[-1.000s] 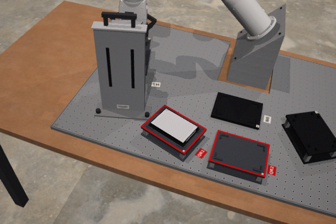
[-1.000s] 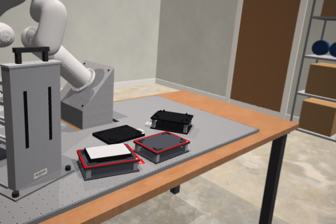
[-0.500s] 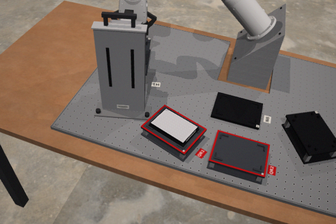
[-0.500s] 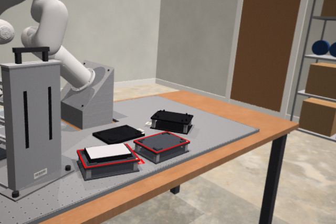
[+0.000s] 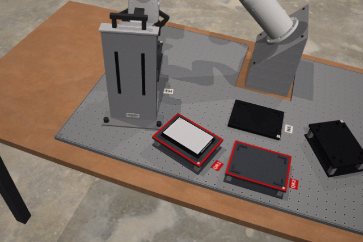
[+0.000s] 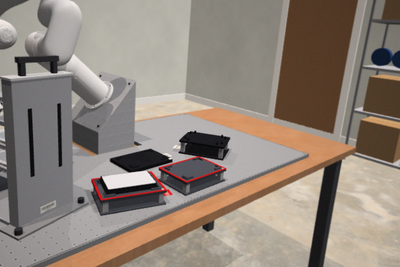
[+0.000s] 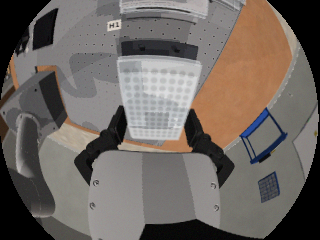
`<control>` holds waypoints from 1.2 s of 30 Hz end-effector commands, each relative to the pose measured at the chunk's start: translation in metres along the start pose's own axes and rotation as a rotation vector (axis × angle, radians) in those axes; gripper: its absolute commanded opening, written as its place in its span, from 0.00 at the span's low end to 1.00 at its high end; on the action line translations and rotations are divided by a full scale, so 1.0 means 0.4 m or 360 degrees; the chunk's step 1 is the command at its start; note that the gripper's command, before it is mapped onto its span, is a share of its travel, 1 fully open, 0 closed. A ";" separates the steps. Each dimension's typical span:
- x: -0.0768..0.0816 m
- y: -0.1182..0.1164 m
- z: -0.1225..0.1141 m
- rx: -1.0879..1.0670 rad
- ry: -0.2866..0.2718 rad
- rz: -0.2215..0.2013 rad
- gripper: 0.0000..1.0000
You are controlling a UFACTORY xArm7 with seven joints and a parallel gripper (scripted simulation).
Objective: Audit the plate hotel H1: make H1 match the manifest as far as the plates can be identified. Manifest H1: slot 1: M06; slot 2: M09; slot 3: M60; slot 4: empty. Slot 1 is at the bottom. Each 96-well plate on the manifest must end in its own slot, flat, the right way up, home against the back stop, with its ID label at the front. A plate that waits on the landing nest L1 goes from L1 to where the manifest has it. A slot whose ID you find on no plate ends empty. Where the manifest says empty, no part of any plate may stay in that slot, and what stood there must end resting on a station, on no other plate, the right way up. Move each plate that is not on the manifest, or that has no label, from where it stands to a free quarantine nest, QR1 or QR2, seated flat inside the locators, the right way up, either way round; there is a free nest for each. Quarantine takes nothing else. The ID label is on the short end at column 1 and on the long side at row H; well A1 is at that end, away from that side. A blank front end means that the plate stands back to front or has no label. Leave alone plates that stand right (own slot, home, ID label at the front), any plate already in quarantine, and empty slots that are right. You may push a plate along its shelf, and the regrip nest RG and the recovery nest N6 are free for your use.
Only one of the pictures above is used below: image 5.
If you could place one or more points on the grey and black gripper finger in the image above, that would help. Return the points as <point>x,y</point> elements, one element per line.
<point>163,22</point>
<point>125,11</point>

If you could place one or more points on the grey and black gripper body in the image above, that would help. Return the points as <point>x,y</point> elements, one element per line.
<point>151,8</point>

